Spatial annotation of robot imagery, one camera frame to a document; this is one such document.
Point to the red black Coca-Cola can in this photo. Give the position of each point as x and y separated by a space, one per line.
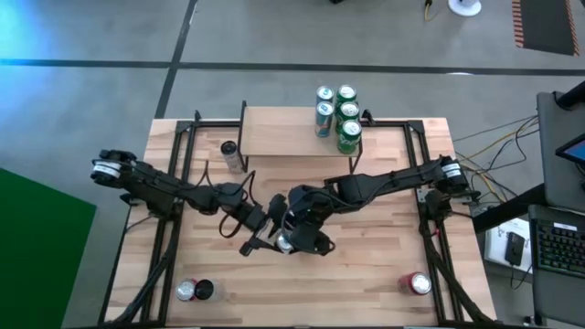
415 283

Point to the black tablet screen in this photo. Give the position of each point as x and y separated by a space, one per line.
573 151

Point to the green Sprite can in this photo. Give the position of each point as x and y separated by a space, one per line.
348 112
350 134
346 92

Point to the grey desk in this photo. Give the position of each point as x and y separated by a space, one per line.
557 183
548 297

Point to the black mat striped edges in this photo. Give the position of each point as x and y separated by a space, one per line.
544 23

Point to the green floor mat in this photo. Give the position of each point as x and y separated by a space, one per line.
36 256

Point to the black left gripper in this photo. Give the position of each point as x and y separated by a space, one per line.
273 212

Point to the white round stand base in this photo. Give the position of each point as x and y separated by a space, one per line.
464 6

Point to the black backlit keyboard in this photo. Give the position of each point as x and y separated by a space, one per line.
560 249

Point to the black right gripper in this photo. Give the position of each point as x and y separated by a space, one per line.
311 212

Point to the wooden shelf black metal legs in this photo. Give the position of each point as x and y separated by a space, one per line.
283 132

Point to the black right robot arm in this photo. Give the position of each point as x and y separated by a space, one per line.
388 180

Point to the black phone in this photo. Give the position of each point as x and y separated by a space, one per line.
515 248

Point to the black aluminium table frame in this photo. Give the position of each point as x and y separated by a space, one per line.
183 127

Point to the silver metal corner bracket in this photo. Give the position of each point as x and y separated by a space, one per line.
424 195

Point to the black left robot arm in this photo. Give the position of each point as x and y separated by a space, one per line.
155 185

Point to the white paper sheet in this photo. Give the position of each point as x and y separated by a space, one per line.
496 247

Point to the blue slim beverage can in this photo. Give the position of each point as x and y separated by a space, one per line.
324 119
325 93

